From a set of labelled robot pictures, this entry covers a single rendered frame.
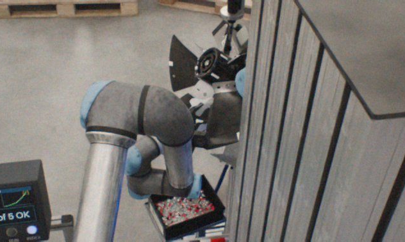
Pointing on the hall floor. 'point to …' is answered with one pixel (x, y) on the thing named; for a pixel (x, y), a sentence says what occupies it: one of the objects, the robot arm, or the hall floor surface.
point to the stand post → (229, 198)
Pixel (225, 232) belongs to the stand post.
